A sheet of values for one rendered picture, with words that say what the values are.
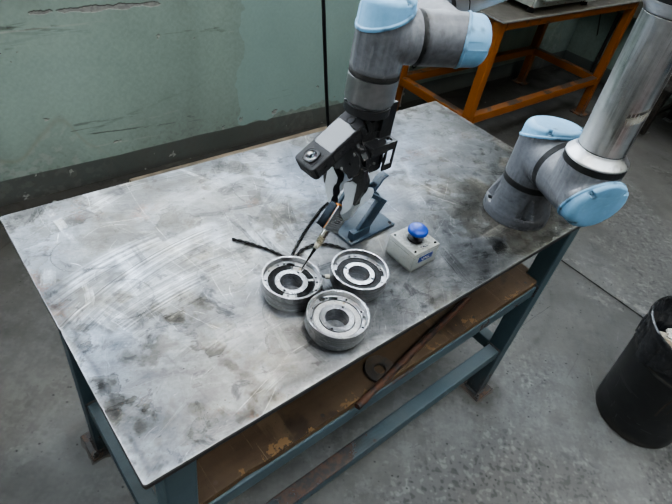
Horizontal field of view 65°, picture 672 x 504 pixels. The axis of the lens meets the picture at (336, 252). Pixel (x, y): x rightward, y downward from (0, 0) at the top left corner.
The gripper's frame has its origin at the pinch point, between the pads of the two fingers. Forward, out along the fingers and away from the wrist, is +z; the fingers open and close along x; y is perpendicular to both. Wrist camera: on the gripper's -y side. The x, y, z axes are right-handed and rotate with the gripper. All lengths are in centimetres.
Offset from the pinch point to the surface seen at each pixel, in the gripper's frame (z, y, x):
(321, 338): 10.3, -13.8, -13.9
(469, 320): 38, 38, -16
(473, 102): 57, 181, 81
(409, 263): 11.4, 12.7, -9.5
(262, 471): 40.3, -23.8, -15.1
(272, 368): 13.2, -21.9, -12.4
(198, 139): 84, 63, 152
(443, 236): 13.3, 27.4, -6.8
